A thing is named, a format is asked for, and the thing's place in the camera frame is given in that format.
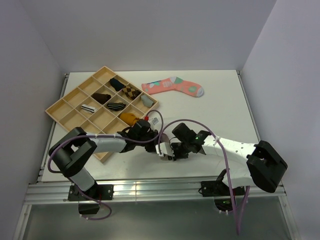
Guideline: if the wooden divided tray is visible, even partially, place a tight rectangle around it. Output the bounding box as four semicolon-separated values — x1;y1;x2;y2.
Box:
44;65;159;165

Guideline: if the black white striped rolled sock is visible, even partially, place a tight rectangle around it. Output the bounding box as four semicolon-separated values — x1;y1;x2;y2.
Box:
106;102;127;112

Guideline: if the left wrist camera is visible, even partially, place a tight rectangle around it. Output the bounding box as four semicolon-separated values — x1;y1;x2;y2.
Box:
144;115;160;127

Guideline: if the white sock with black stripes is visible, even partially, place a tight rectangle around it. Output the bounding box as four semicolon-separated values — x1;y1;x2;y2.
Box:
80;104;97;114

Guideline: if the mustard yellow rolled sock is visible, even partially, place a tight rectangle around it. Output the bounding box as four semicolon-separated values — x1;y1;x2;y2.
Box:
119;112;140;127

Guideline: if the pink patterned sock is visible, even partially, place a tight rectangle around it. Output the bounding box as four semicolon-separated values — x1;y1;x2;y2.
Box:
141;76;205;98

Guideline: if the aluminium frame rail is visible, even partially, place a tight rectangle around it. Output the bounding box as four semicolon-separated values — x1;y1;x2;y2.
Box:
23;176;287;205

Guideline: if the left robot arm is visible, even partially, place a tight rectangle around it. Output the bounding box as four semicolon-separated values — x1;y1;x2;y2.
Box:
48;119;159;200

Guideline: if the grey rolled sock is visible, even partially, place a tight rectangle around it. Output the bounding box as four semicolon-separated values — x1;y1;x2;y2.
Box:
141;95;154;108

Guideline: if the brown argyle rolled sock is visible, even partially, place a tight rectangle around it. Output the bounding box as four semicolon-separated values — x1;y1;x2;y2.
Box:
121;85;141;100

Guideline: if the dark teal rolled sock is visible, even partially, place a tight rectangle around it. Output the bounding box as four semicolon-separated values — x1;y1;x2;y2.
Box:
109;77;125;92

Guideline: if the taupe sock with red stripes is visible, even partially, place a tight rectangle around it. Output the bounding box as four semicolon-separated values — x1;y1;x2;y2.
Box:
159;133;170;143

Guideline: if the dark brown rolled sock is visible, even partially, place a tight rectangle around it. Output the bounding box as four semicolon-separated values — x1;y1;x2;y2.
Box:
91;92;112;105

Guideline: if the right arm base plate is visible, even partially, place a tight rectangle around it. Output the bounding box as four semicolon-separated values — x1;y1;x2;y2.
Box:
198;180;230;197

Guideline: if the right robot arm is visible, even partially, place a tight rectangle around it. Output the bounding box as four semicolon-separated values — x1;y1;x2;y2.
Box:
171;123;288;195

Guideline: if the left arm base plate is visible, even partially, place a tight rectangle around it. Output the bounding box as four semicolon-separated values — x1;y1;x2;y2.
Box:
67;184;114;202

